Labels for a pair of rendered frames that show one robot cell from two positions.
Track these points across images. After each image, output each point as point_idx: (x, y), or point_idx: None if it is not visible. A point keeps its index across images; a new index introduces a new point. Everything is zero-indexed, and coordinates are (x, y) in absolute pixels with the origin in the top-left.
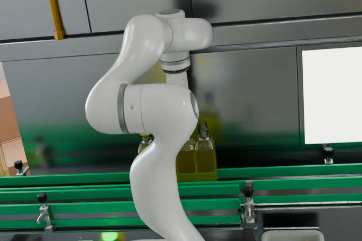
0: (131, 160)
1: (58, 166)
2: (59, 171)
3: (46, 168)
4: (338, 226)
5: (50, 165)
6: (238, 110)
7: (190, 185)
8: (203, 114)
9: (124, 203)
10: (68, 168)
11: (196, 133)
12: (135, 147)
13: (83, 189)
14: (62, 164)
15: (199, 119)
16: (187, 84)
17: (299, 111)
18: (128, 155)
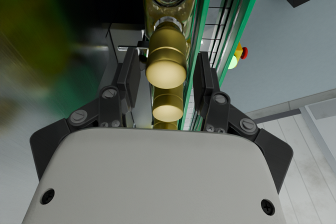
0: (111, 75)
1: (128, 121)
2: (129, 117)
3: (130, 126)
4: None
5: (129, 126)
6: None
7: None
8: None
9: (226, 73)
10: (127, 115)
11: None
12: (103, 83)
13: (186, 107)
14: (127, 121)
15: None
16: (92, 223)
17: None
18: (110, 83)
